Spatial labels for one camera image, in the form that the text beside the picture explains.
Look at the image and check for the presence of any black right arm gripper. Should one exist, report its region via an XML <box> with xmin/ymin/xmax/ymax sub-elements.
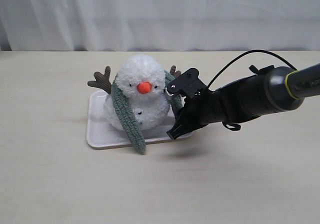
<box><xmin>166</xmin><ymin>67</ymin><xmax>250</xmax><ymax>140</ymax></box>

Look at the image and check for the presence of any white plush snowman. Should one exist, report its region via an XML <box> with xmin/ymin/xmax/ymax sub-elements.
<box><xmin>87</xmin><ymin>54</ymin><xmax>181</xmax><ymax>131</ymax></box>

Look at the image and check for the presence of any green fuzzy scarf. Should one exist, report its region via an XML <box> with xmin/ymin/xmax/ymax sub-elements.
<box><xmin>104</xmin><ymin>65</ymin><xmax>182</xmax><ymax>155</ymax></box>

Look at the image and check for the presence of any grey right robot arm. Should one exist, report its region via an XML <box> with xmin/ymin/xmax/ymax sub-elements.
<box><xmin>165</xmin><ymin>64</ymin><xmax>320</xmax><ymax>140</ymax></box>

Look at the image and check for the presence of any white rectangular tray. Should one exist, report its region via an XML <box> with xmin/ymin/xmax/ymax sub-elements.
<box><xmin>86</xmin><ymin>90</ymin><xmax>195</xmax><ymax>150</ymax></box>

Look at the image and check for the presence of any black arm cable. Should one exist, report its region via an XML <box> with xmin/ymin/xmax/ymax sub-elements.
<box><xmin>206</xmin><ymin>49</ymin><xmax>298</xmax><ymax>132</ymax></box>

